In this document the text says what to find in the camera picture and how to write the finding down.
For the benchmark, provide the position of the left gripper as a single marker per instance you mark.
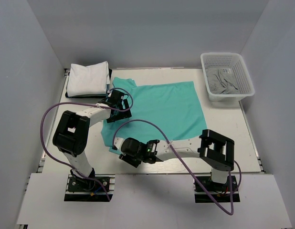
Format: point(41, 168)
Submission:
point(124, 115)

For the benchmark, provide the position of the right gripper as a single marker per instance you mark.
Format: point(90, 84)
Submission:
point(126, 158)

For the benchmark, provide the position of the teal t-shirt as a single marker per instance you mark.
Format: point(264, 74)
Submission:
point(166, 110)

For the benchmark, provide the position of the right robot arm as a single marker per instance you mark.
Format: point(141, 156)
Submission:
point(213, 148)

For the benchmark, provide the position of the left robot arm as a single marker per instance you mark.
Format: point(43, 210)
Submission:
point(71, 134)

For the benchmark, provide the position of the folded dark t-shirt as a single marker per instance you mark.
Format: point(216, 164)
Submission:
point(97, 96)

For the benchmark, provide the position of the folded white t-shirt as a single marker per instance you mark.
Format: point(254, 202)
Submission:
point(88, 80)

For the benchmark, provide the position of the grey t-shirt in basket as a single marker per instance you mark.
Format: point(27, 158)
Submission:
point(221, 81)

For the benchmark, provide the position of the white plastic basket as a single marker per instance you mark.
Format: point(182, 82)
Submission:
point(233, 62)

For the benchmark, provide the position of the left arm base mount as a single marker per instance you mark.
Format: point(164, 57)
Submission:
point(77, 191)

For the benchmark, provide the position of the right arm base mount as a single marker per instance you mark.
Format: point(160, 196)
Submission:
point(221, 192)

